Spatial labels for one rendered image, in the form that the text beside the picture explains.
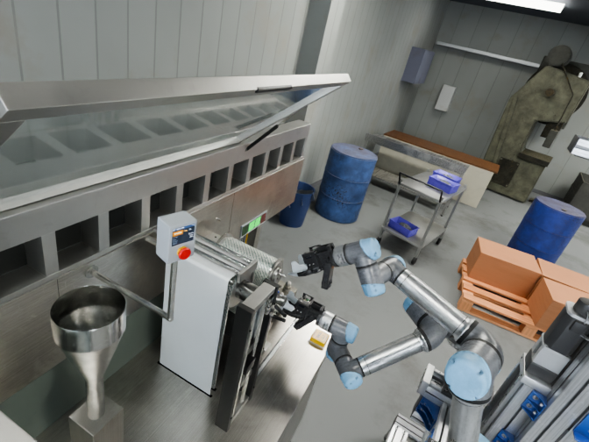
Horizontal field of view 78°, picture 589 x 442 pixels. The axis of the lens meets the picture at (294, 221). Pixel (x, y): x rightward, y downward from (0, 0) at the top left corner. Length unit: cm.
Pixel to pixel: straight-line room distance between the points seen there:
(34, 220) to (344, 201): 402
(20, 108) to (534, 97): 822
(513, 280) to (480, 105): 584
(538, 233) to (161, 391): 490
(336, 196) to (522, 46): 609
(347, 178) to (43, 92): 424
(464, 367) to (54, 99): 109
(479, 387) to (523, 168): 748
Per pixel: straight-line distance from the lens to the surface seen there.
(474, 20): 976
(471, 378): 119
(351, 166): 453
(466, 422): 131
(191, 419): 146
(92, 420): 116
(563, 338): 153
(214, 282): 116
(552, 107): 837
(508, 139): 846
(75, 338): 87
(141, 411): 148
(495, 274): 445
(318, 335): 176
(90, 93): 52
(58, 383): 139
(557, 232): 558
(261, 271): 143
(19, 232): 101
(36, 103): 48
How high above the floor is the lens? 213
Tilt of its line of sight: 28 degrees down
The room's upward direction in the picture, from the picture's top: 14 degrees clockwise
